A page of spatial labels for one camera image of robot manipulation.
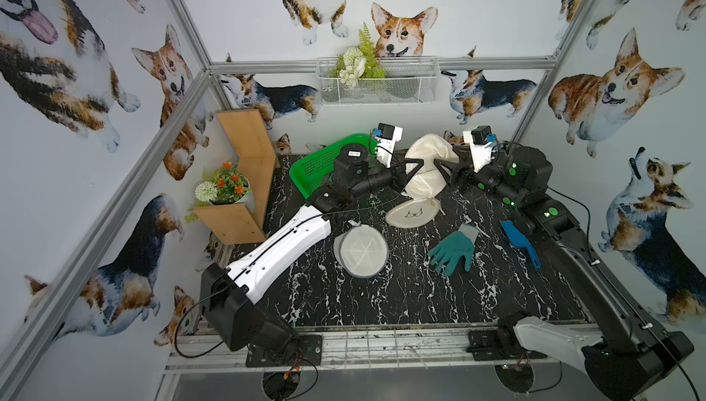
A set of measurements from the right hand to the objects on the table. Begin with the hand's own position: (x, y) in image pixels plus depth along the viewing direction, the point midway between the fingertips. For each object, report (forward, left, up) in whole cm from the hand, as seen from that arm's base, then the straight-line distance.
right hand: (456, 145), depth 65 cm
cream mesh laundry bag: (-7, +7, -6) cm, 12 cm away
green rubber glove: (-9, -4, -41) cm, 42 cm away
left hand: (-2, +9, -1) cm, 9 cm away
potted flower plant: (+3, +65, -19) cm, 68 cm away
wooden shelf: (-6, +60, -25) cm, 65 cm away
